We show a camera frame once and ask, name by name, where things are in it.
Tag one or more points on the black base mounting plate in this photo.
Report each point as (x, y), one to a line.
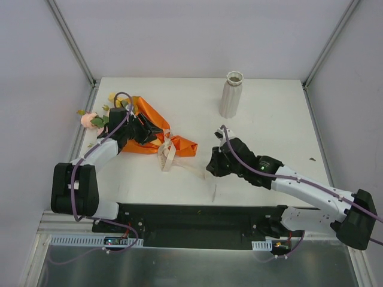
(198, 227)

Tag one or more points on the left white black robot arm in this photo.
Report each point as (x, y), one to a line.
(75, 186)

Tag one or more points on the right aluminium corner post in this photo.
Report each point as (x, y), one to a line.
(331, 41)

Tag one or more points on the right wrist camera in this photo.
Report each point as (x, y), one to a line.
(222, 135)

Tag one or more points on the cream ribbon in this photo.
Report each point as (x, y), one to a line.
(166, 155)

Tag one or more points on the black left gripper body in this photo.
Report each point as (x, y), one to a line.
(143, 131)

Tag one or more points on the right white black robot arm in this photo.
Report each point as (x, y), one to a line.
(349, 216)

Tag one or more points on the orange wrapping paper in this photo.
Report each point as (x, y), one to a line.
(183, 146)

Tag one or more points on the white ribbed ceramic vase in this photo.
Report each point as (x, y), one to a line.
(231, 95)

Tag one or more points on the pink yellow flower bouquet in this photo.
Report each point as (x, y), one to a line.
(97, 122)

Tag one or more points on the white cable duct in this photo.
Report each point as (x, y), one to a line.
(94, 241)
(262, 245)

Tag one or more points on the right white cable duct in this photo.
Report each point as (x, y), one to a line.
(262, 245)

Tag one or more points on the left aluminium corner post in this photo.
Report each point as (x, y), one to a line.
(70, 40)

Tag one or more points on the aluminium corner post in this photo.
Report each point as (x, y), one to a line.
(331, 41)
(70, 40)

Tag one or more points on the left white cable duct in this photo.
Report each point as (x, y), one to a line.
(94, 241)

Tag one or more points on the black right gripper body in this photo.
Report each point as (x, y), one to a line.
(220, 159)

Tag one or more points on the aluminium rail frame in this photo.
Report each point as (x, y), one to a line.
(54, 223)

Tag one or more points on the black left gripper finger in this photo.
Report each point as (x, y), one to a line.
(147, 139)
(146, 127)

